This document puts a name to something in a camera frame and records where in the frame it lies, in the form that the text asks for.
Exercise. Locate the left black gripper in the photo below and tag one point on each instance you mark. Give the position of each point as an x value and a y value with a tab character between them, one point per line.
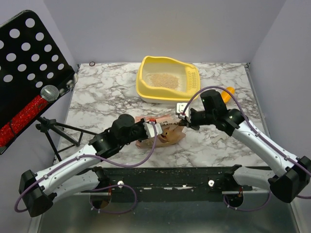
140	123

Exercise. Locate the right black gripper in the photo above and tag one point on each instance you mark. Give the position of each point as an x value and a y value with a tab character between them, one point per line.
193	118

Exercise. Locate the pink cat litter bag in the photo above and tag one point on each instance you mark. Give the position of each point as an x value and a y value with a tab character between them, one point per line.
172	133

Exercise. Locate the yellow plastic litter scoop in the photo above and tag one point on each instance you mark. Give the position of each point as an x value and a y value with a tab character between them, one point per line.
225	94

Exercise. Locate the yellow plastic litter box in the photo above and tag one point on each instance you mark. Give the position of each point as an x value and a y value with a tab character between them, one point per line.
188	75

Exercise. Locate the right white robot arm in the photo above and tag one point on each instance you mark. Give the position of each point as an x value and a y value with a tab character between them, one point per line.
288	174

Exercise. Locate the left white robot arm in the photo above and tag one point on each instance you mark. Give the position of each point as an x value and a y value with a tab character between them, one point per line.
78	173

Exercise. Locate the beige tofu litter pellets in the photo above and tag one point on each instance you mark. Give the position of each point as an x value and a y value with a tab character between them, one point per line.
164	80

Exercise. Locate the black tripod stand legs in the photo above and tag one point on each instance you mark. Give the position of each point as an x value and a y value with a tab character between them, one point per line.
46	125

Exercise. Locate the red glitter microphone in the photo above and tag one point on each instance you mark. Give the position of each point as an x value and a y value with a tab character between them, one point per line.
9	131

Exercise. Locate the black perforated music stand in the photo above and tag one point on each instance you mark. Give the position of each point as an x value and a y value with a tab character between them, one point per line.
29	60

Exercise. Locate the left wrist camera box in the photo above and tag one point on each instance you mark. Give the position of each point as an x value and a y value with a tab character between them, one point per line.
152	128

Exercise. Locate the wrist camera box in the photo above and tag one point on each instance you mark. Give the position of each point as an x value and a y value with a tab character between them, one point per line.
182	111
152	128

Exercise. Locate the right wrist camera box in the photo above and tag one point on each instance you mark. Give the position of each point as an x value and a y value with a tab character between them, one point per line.
182	111

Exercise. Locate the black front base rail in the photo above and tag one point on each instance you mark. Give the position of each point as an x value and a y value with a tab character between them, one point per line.
163	184

